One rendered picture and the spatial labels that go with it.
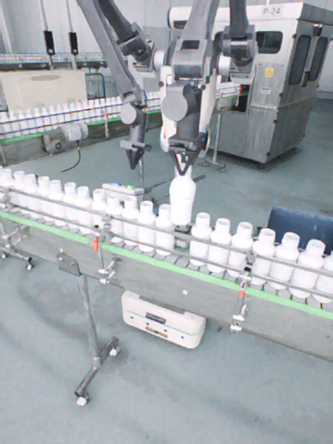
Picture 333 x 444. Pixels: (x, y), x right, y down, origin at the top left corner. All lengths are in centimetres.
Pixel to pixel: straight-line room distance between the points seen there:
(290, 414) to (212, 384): 40
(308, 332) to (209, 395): 96
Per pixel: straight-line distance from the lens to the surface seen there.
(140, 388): 178
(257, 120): 447
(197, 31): 72
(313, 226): 146
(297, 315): 89
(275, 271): 84
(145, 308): 177
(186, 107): 62
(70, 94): 516
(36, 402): 185
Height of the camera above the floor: 158
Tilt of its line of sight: 33 degrees down
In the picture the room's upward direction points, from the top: 1 degrees clockwise
